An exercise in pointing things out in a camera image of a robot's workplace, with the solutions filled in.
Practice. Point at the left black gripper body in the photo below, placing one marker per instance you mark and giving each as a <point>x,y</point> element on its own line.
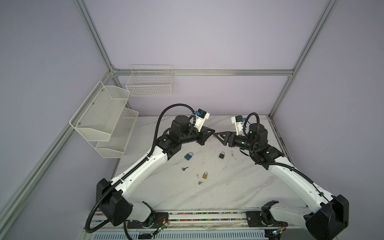
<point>191,137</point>

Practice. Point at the black padlock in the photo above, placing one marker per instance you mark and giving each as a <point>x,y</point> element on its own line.
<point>222,155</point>

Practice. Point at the white wire basket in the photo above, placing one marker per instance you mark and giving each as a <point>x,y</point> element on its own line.
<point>151,81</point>

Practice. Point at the upper white mesh shelf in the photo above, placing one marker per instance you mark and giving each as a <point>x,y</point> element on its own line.
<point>97,118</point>

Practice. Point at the blue padlock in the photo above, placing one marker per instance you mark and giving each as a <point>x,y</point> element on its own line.
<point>188,156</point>

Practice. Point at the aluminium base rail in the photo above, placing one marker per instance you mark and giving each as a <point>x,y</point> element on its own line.
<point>222,218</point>

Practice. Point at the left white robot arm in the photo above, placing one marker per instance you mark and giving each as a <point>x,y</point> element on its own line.
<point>112,197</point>

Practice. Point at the white mesh shelf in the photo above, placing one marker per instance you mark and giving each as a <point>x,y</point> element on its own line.
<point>97,118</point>
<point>115,148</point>

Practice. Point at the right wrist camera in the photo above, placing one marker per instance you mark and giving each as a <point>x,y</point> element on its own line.
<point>238,122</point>

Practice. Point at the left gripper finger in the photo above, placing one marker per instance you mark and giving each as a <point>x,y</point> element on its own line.
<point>207,132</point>
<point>201,140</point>

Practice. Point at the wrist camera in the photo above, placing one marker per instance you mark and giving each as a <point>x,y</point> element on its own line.
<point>238,122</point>
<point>201,117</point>

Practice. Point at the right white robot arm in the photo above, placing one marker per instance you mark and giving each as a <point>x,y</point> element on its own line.
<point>324,216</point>

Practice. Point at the brass padlock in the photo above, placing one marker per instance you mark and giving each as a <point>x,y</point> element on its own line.
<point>205,175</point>

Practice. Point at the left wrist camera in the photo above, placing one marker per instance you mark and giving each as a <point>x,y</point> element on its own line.
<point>201,117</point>

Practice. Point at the lower white mesh shelf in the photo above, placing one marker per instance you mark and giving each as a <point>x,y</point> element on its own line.
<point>115,148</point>

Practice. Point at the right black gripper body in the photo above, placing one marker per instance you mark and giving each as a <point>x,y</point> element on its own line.
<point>240,141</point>

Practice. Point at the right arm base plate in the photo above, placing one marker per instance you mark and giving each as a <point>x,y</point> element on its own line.
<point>259,219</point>

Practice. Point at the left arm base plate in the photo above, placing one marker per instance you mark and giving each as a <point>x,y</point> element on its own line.
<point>154,221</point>

